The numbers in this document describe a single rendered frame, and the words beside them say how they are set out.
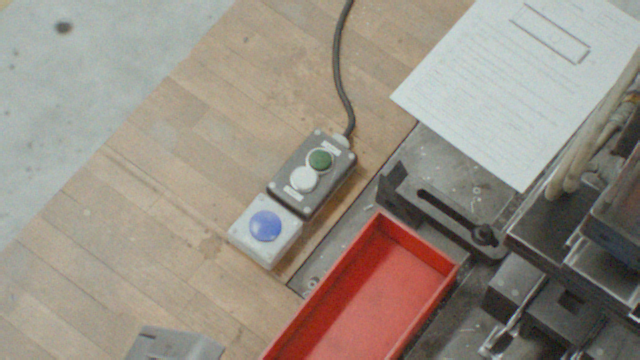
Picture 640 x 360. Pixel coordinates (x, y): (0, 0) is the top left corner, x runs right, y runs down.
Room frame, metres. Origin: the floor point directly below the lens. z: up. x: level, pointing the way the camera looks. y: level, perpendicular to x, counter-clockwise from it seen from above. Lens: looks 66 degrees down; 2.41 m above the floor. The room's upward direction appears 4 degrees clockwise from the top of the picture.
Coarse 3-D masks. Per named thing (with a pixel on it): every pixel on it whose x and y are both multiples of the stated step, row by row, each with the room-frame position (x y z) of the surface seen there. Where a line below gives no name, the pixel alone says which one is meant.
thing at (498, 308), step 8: (488, 288) 0.51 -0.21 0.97; (488, 296) 0.51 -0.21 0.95; (496, 296) 0.50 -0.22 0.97; (560, 296) 0.51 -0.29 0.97; (576, 296) 0.51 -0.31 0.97; (480, 304) 0.51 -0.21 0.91; (488, 304) 0.51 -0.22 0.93; (496, 304) 0.50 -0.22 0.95; (504, 304) 0.50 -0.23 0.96; (488, 312) 0.50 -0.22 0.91; (496, 312) 0.50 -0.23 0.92; (504, 312) 0.49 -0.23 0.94; (512, 312) 0.49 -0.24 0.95; (504, 320) 0.49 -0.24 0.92; (528, 320) 0.48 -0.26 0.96; (528, 328) 0.48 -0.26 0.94; (544, 328) 0.47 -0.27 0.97; (520, 336) 0.48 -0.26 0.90; (552, 336) 0.46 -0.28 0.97; (568, 344) 0.45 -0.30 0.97
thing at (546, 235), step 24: (576, 192) 0.56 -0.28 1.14; (600, 192) 0.57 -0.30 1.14; (528, 216) 0.53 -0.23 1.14; (552, 216) 0.53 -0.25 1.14; (576, 216) 0.54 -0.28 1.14; (504, 240) 0.51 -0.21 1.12; (528, 240) 0.51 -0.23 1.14; (552, 240) 0.51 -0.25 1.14; (576, 240) 0.50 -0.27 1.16; (552, 264) 0.48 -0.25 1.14; (576, 264) 0.47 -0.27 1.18; (600, 264) 0.47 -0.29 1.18; (624, 264) 0.47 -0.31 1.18; (576, 288) 0.46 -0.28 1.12; (600, 288) 0.44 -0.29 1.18; (624, 288) 0.45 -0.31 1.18; (624, 312) 0.43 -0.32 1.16
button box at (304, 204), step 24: (336, 24) 0.89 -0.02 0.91; (336, 48) 0.85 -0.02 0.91; (336, 72) 0.82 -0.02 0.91; (312, 144) 0.70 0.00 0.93; (336, 144) 0.70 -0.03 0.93; (288, 168) 0.66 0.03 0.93; (336, 168) 0.67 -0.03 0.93; (288, 192) 0.63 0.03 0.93; (312, 192) 0.63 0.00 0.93; (312, 216) 0.61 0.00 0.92
